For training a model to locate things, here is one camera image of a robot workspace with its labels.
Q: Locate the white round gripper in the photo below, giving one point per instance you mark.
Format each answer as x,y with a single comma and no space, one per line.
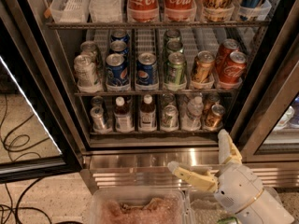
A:
237,184

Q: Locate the blue pepsi can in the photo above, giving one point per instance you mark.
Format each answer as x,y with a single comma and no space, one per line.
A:
117,70
146,69
119,47
119,35

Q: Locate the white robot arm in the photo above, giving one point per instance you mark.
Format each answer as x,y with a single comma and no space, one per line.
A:
236,188

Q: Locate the front gold can bottom shelf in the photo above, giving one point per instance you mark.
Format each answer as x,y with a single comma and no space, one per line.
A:
214,117

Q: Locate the green can in bin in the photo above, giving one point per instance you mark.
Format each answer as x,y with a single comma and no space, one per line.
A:
228,220

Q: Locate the green white can bottom shelf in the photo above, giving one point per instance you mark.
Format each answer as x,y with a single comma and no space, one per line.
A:
170,118

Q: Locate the rear gold can bottom shelf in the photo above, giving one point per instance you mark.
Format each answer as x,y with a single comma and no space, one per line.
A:
210,100

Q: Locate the front red coke can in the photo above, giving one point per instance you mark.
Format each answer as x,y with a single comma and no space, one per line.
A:
234,67

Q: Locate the red coke can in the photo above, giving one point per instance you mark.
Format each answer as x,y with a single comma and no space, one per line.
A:
226,47
234,67

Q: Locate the gold soda can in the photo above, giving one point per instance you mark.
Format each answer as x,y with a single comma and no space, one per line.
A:
204,61

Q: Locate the front green soda can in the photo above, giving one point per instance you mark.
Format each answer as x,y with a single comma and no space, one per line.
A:
175,68

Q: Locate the green soda can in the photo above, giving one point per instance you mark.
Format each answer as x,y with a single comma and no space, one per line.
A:
172,35
175,68
173,46

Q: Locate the rear red coke can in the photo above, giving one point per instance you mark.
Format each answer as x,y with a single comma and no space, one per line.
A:
226,47

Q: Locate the front silver can bottom shelf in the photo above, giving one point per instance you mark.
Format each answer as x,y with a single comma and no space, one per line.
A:
100,122

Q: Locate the silver can shelf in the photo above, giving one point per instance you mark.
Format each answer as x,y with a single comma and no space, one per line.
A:
97,101
100,122

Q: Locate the middle green soda can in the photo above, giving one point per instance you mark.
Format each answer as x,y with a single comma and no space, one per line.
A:
173,46

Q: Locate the stainless steel fridge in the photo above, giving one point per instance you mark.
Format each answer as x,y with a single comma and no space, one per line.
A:
253,105

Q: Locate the rear silver can bottom shelf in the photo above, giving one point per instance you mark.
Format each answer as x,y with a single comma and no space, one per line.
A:
97,101

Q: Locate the rear green soda can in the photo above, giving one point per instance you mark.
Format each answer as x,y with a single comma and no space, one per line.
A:
172,35

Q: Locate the gold black can top shelf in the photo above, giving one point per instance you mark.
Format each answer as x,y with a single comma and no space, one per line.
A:
216,10

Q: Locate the front white soda can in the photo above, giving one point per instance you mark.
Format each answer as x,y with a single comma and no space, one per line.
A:
86,71

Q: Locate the white soda can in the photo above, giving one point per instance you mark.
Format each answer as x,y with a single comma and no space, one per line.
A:
90,48
86,71

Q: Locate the rear white soda can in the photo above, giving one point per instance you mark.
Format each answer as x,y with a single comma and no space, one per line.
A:
90,48

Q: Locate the open glass fridge door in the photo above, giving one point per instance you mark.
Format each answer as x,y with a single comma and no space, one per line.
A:
35,142

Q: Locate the empty white shelf tray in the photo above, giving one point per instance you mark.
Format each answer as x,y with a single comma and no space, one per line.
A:
69,11

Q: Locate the right clear plastic bin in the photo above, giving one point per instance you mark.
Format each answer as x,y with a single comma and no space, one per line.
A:
205,209

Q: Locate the clear plastic bin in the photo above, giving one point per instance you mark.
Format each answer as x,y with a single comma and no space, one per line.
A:
138,205
205,209

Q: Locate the clear water bottle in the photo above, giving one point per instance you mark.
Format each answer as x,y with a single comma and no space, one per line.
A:
193,114

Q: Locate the right brown juice bottle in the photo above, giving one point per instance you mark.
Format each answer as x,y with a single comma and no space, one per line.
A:
147,114

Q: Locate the brown juice bottle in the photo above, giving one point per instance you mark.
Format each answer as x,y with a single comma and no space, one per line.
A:
147,114
123,116

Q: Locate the left brown juice bottle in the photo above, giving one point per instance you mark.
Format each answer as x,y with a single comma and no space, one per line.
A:
123,116

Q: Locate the left clear plastic bin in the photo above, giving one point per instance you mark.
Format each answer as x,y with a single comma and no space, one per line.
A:
138,205

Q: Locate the right coca-cola bottle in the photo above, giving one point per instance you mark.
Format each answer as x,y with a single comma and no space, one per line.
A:
177,9

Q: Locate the coca-cola bottle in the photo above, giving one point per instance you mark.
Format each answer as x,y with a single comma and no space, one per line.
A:
143,10
177,9

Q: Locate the left coca-cola bottle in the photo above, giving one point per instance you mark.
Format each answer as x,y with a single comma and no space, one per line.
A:
143,10

